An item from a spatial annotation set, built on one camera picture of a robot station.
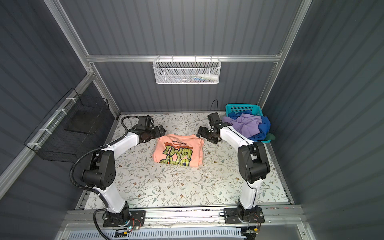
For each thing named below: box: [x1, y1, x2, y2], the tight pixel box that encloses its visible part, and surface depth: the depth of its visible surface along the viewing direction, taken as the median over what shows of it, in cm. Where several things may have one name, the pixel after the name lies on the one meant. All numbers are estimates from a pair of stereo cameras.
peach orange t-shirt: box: [153, 134, 205, 168], surface depth 96 cm
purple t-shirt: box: [222, 113, 263, 138], surface depth 96 cm
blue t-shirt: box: [228, 110, 271, 142], surface depth 97 cm
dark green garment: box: [264, 132, 276, 141], surface depth 94 cm
